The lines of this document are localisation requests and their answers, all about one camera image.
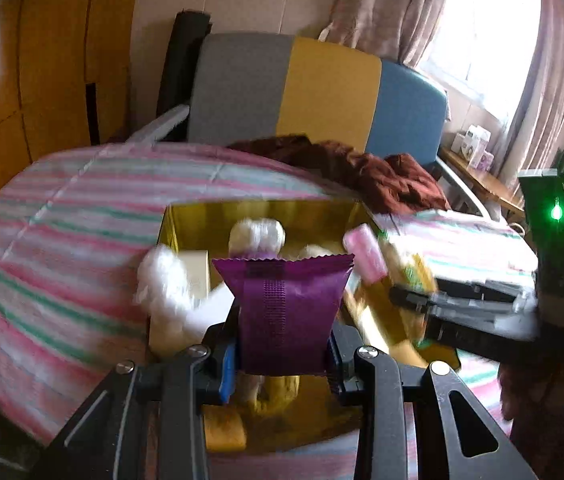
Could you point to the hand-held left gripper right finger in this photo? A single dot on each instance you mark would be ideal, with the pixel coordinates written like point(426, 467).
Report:
point(347, 360)

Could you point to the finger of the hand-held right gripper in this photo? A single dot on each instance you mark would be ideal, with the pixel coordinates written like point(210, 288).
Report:
point(462, 297)
point(472, 335)

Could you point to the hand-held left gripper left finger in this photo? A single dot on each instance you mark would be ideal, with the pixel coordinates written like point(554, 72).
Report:
point(227, 370)

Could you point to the green-topped grain packet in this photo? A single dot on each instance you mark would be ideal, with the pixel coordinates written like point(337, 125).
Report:
point(414, 270)

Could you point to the purple snack packet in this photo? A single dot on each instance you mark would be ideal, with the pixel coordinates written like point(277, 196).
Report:
point(287, 315)

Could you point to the pink bag roll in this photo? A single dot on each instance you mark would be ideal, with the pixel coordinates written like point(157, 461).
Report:
point(367, 255)

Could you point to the beige bandage roll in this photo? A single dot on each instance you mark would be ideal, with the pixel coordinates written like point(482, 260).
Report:
point(314, 251)

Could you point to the gold metal tray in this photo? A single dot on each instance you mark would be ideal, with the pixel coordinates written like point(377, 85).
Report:
point(312, 220)

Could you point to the wooden side table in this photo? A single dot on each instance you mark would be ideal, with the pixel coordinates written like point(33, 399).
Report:
point(482, 185)

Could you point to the purple box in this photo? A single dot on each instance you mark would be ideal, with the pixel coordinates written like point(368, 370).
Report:
point(484, 161)

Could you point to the small white box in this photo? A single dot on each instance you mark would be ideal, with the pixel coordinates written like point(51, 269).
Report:
point(458, 142)

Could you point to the patterned curtain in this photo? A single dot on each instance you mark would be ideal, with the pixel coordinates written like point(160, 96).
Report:
point(547, 100)
point(387, 10)

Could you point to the dark red quilt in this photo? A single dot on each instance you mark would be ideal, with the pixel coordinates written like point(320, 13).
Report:
point(362, 170)

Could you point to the striped bedsheet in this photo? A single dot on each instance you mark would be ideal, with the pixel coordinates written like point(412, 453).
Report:
point(52, 240)

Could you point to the window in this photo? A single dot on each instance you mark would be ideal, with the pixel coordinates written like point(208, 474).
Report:
point(482, 30)

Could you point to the grey yellow blue headboard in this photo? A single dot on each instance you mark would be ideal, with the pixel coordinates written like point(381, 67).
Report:
point(322, 100)

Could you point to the wooden wardrobe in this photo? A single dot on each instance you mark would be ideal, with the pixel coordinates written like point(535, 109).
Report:
point(37, 75)

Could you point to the white bed rail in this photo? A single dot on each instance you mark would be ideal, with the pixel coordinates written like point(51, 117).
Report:
point(159, 125)
point(462, 187)

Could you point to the black bed post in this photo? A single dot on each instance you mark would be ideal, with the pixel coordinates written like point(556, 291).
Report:
point(182, 60)

